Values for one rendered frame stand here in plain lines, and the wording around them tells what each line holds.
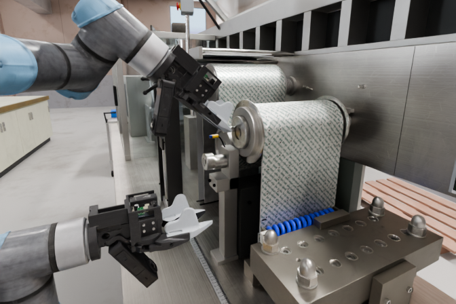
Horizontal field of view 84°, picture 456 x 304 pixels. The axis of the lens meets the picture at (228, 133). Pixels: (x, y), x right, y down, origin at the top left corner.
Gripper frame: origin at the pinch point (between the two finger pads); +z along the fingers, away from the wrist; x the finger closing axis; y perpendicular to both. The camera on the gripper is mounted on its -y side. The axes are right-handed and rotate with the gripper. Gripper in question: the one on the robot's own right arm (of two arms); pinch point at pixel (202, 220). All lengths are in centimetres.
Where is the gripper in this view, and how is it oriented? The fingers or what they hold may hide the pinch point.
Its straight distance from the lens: 54.6
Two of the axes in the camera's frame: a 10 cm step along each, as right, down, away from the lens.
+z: 9.1, -1.0, 4.1
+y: 0.0, -9.7, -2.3
